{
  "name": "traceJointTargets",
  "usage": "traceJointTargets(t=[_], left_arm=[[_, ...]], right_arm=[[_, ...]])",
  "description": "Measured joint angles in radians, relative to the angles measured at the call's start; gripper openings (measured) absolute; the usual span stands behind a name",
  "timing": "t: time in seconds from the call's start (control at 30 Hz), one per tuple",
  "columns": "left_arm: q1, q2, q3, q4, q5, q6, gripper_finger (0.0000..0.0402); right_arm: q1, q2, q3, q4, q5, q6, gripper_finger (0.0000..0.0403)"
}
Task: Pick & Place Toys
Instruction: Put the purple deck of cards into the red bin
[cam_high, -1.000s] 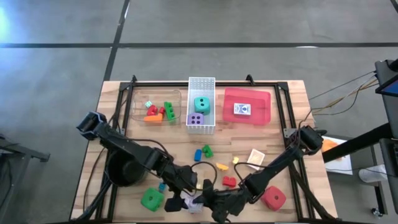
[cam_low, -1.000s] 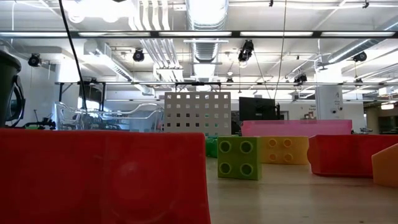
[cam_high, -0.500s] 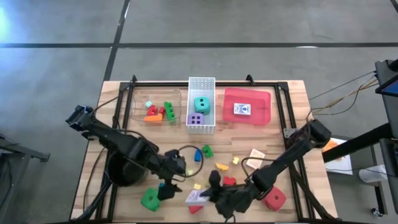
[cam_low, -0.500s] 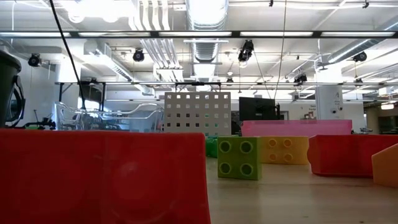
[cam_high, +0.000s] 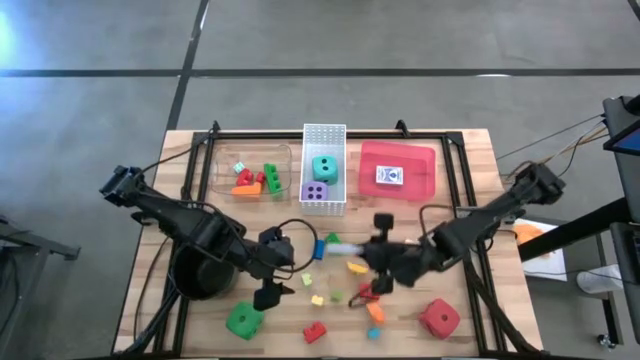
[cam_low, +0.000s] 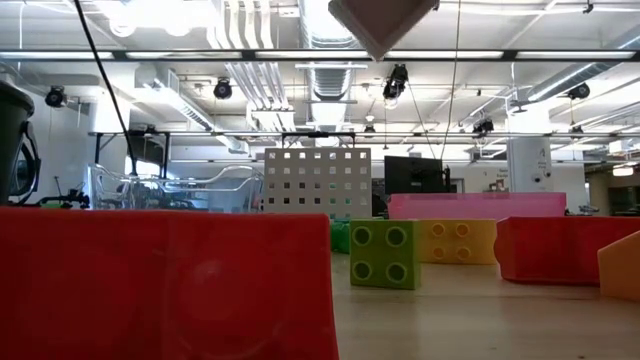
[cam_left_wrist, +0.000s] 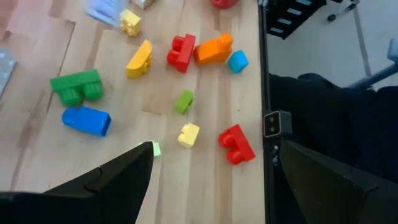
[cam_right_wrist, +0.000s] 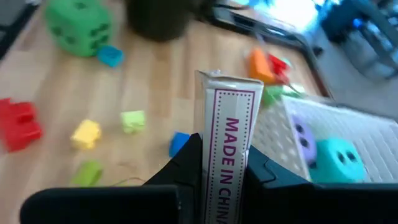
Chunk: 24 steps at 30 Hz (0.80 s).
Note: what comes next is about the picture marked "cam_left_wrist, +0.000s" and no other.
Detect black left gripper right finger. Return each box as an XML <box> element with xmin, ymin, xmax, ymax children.
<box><xmin>279</xmin><ymin>139</ymin><xmax>398</xmax><ymax>224</ymax></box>

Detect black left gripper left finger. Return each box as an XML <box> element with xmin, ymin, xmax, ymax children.
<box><xmin>0</xmin><ymin>141</ymin><xmax>155</xmax><ymax>224</ymax></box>

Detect yellow arch toy block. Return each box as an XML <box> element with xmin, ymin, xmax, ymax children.
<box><xmin>126</xmin><ymin>39</ymin><xmax>154</xmax><ymax>79</ymax></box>

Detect red two-stud toy block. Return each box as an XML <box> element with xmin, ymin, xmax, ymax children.
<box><xmin>166</xmin><ymin>33</ymin><xmax>197</xmax><ymax>73</ymax></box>
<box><xmin>218</xmin><ymin>124</ymin><xmax>257</xmax><ymax>166</ymax></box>

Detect large blue toy block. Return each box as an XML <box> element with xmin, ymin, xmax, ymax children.
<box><xmin>61</xmin><ymin>106</ymin><xmax>112</xmax><ymax>138</ymax></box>

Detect person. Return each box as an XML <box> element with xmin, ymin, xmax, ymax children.
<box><xmin>267</xmin><ymin>72</ymin><xmax>398</xmax><ymax>194</ymax></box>

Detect small pale yellow toy brick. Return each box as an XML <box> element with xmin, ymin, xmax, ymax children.
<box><xmin>177</xmin><ymin>122</ymin><xmax>201</xmax><ymax>149</ymax></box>

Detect small lime green toy brick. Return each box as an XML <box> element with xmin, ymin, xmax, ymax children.
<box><xmin>173</xmin><ymin>90</ymin><xmax>195</xmax><ymax>115</ymax></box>

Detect short green toy block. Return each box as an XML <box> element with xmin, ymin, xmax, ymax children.
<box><xmin>49</xmin><ymin>68</ymin><xmax>104</xmax><ymax>108</ymax></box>

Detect small blue toy brick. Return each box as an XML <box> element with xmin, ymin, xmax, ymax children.
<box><xmin>227</xmin><ymin>49</ymin><xmax>250</xmax><ymax>75</ymax></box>

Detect orange sloped toy block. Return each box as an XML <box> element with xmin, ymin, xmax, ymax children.
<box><xmin>193</xmin><ymin>32</ymin><xmax>234</xmax><ymax>66</ymax></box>

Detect red foam die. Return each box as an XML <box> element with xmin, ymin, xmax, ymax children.
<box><xmin>210</xmin><ymin>0</ymin><xmax>240</xmax><ymax>9</ymax></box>

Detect black table-level camera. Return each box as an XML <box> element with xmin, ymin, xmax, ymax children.
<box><xmin>262</xmin><ymin>110</ymin><xmax>294</xmax><ymax>138</ymax></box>

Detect black bracket with white labels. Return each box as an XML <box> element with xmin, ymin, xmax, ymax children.
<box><xmin>266</xmin><ymin>0</ymin><xmax>327</xmax><ymax>40</ymax></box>

